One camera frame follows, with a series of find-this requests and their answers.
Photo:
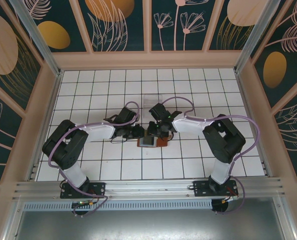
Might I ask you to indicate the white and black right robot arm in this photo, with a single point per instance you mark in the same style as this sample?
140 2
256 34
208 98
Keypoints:
188 125

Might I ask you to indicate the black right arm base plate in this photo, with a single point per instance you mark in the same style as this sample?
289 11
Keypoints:
201 188

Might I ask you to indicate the aluminium corner post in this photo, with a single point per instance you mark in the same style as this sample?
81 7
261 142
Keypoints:
34 35
257 35

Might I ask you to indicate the brown leather card holder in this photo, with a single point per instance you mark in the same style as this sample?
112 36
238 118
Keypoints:
163 143

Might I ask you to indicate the small green lit circuit board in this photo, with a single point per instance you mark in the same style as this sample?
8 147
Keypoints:
82 203

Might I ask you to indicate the aluminium frame rail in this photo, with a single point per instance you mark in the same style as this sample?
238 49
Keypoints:
148 187

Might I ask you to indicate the clear acrylic card stand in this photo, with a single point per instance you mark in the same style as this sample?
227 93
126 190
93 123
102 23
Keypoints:
152 100

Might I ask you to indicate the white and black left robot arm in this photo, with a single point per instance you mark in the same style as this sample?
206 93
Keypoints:
96 131

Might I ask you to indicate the black card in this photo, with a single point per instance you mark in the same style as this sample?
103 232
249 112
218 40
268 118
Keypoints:
149 142

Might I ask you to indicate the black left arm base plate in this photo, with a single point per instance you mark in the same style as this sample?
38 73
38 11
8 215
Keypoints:
98 188

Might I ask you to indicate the grey metal sheet panel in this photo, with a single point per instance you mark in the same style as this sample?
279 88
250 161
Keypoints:
148 225

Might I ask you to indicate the yellow power connector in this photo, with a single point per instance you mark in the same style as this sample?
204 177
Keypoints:
226 200

